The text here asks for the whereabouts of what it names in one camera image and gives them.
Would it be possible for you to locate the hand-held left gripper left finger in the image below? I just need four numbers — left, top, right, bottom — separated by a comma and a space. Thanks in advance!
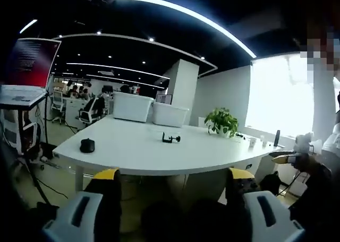
42, 168, 123, 242

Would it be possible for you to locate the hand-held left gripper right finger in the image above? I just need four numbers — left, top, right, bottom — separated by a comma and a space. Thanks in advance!
225, 167, 306, 242

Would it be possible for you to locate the black clamp fixed fixture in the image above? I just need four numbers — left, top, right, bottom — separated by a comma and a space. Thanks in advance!
161, 132, 182, 144

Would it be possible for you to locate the white desk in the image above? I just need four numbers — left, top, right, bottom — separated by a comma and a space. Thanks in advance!
52, 114, 285, 177

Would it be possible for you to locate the small desktop monitor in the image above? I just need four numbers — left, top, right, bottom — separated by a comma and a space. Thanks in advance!
156, 93, 174, 105

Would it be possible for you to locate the black bag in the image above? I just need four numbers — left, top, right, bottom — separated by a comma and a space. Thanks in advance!
260, 171, 281, 196

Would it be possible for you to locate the green potted plant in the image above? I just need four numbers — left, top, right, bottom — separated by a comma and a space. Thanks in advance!
203, 107, 239, 139

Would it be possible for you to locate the black computer mouse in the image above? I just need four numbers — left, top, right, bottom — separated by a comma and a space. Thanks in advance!
79, 137, 96, 154

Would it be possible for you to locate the white mesh office chair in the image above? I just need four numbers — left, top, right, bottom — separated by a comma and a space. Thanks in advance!
0, 108, 39, 155

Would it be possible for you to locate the black and white office chair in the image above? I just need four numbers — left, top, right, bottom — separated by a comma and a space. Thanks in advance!
78, 97, 106, 125

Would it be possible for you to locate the small white storage box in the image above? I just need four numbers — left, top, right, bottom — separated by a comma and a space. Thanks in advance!
151, 101, 190, 128

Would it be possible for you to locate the large white storage box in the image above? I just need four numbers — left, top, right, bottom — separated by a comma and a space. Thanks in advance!
113, 91, 155, 123

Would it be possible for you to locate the open laptop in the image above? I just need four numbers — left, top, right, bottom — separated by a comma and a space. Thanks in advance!
0, 38, 62, 106

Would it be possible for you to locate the long ceiling light strip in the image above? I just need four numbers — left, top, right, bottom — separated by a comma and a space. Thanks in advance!
115, 0, 258, 59

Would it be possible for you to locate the black floor cable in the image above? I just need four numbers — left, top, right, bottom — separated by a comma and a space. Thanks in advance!
23, 157, 70, 204

